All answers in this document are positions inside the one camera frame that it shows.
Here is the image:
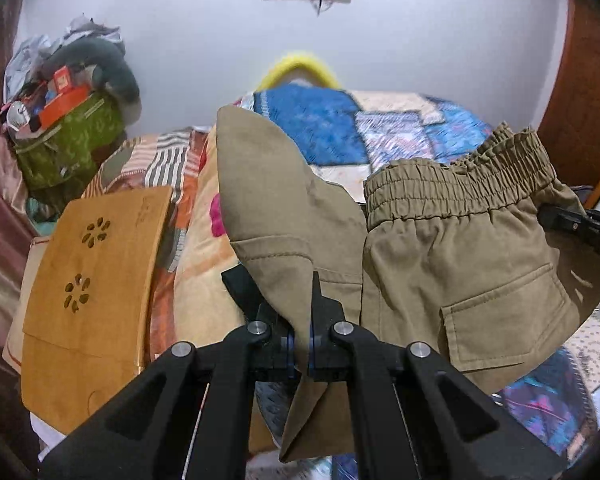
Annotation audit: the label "olive khaki pants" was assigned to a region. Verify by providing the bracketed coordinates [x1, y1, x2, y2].
[214, 104, 600, 463]

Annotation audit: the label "brown wooden door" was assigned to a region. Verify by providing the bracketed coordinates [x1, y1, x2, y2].
[539, 0, 600, 208]

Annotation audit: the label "folded black garment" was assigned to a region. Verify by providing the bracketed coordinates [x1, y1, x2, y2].
[221, 263, 264, 322]

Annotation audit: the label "wooden lap desk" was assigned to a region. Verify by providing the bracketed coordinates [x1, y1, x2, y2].
[21, 186, 172, 434]

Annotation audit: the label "blue patchwork bedspread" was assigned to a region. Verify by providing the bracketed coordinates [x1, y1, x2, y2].
[172, 81, 600, 480]

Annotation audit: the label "striped blanket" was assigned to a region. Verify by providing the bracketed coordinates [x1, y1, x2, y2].
[82, 128, 208, 273]

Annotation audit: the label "green patterned bag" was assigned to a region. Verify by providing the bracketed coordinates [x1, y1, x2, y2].
[15, 92, 124, 194]

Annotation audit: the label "orange box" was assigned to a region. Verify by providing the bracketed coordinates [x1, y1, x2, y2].
[38, 65, 91, 129]

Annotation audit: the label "yellow curved headboard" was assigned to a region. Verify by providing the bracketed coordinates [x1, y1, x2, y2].
[256, 51, 342, 92]

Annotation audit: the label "white crumpled clothes pile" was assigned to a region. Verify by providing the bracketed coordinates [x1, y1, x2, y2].
[3, 14, 125, 103]

